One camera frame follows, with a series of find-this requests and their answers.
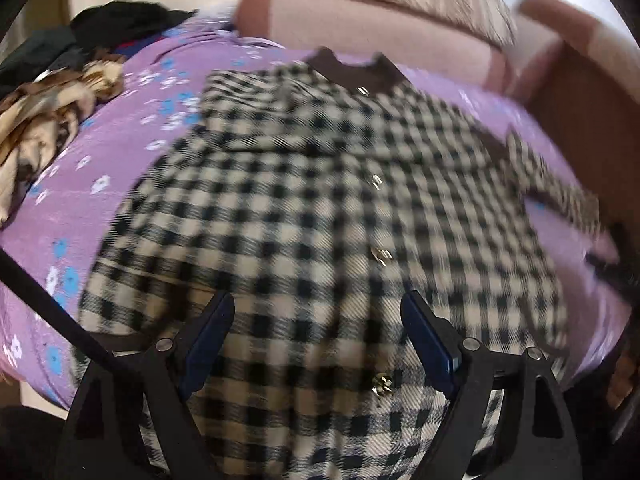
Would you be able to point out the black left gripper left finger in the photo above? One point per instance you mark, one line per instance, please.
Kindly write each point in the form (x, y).
(102, 437)

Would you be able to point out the purple floral bed sheet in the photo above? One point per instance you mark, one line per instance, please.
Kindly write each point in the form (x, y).
(58, 230)

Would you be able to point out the black cream checked coat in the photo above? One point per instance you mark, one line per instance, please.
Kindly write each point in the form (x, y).
(317, 195)

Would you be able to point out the pink padded headboard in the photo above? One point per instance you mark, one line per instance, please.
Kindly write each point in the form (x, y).
(546, 32)

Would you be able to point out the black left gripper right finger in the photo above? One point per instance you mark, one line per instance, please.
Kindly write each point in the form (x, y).
(506, 417)

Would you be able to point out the brown beige patterned garment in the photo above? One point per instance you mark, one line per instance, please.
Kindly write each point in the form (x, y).
(41, 119)

